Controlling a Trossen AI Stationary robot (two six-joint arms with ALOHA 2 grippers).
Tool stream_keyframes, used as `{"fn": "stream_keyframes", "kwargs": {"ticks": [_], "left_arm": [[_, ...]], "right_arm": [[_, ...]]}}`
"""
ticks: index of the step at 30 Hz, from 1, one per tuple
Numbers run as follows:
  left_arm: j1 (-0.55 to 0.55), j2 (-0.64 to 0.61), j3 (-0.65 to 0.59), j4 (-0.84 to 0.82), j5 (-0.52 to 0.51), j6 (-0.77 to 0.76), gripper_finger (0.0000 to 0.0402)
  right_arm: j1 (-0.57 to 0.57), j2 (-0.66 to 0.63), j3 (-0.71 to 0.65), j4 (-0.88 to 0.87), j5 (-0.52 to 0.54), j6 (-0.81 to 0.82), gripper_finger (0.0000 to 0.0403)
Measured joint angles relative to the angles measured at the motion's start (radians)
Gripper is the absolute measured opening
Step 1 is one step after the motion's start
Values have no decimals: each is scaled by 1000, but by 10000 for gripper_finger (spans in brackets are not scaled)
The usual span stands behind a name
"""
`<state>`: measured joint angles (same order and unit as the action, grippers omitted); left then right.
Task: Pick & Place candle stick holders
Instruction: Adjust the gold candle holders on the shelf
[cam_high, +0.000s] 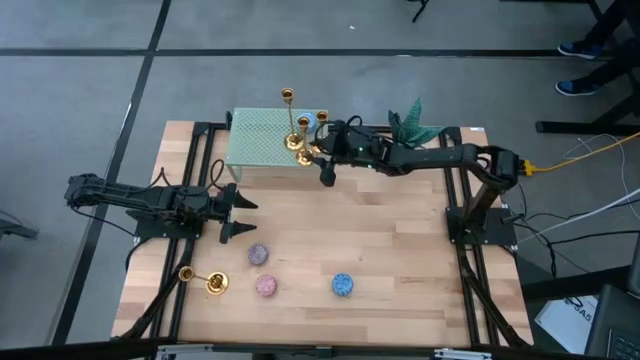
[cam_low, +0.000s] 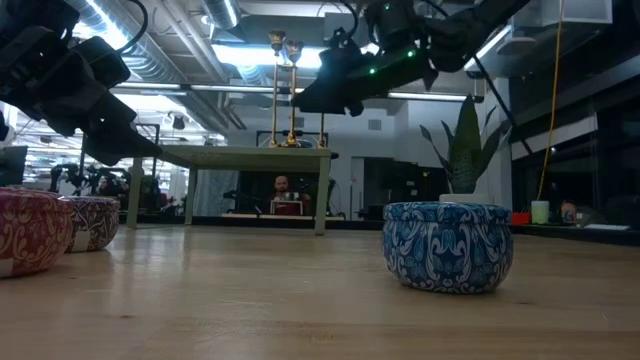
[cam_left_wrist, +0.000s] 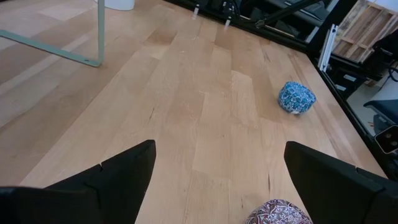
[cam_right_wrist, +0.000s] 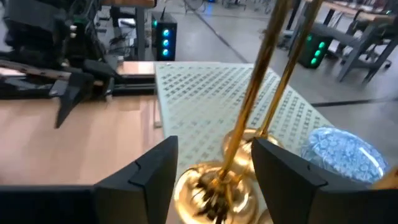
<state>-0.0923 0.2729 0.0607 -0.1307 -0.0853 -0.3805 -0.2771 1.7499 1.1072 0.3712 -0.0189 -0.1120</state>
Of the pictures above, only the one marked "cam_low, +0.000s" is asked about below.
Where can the black low ledge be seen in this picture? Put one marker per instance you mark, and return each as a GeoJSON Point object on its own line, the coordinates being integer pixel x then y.
{"type": "Point", "coordinates": [575, 237]}

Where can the black cabinet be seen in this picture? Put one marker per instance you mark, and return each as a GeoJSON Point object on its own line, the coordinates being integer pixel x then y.
{"type": "Point", "coordinates": [400, 185]}

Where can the short gold candlestick holder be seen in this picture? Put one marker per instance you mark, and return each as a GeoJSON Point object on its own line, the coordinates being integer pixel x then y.
{"type": "Point", "coordinates": [321, 130]}

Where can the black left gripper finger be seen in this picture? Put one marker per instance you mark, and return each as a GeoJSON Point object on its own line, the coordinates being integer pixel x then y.
{"type": "Point", "coordinates": [90, 107]}
{"type": "Point", "coordinates": [125, 145]}

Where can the bright ceiling light panel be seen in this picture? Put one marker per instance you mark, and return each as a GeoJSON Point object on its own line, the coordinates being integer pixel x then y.
{"type": "Point", "coordinates": [250, 55]}

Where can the grey patterned curtain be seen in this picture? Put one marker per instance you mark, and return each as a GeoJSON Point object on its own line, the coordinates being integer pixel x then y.
{"type": "Point", "coordinates": [215, 192]}

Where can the silver ventilation duct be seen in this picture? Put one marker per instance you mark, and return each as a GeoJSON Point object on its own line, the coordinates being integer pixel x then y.
{"type": "Point", "coordinates": [155, 65]}
{"type": "Point", "coordinates": [222, 12]}

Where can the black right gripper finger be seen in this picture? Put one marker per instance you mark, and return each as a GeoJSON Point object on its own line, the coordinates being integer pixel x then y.
{"type": "Point", "coordinates": [335, 85]}

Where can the snake plant in white pot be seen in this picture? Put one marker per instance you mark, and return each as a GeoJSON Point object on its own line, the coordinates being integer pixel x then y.
{"type": "Point", "coordinates": [465, 160]}

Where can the light green cup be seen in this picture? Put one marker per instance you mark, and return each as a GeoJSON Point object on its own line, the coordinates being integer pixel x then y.
{"type": "Point", "coordinates": [540, 212]}

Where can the red box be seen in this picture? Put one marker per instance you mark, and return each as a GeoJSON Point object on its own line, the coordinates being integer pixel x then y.
{"type": "Point", "coordinates": [520, 218]}

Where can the dark blue ball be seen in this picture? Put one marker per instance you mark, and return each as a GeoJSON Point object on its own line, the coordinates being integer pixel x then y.
{"type": "Point", "coordinates": [445, 250]}

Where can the black monitor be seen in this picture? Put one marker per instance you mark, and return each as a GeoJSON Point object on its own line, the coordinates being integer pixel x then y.
{"type": "Point", "coordinates": [12, 167]}

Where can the white rectangular frame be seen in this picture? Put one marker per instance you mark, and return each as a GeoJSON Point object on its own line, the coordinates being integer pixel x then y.
{"type": "Point", "coordinates": [286, 201]}

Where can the purple ball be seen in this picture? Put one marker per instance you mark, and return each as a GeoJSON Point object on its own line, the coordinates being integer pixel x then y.
{"type": "Point", "coordinates": [95, 222]}

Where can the black aluminium frame rail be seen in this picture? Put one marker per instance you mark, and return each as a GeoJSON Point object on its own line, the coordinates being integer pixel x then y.
{"type": "Point", "coordinates": [350, 225]}

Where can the white ceiling box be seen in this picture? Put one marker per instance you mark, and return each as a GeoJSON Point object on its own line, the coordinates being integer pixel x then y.
{"type": "Point", "coordinates": [585, 12]}

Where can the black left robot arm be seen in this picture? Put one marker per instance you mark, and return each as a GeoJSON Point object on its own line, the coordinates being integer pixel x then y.
{"type": "Point", "coordinates": [30, 12]}

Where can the small patterned jar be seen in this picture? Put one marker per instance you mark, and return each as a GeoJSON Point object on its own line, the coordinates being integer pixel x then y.
{"type": "Point", "coordinates": [568, 214]}

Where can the mint green mesh shelf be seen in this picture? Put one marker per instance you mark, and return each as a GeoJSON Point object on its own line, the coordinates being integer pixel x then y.
{"type": "Point", "coordinates": [250, 157]}

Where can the pink ball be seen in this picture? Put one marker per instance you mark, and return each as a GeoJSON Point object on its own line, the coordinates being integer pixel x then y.
{"type": "Point", "coordinates": [30, 230]}

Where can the person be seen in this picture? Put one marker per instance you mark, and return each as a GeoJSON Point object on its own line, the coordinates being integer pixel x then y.
{"type": "Point", "coordinates": [281, 186]}

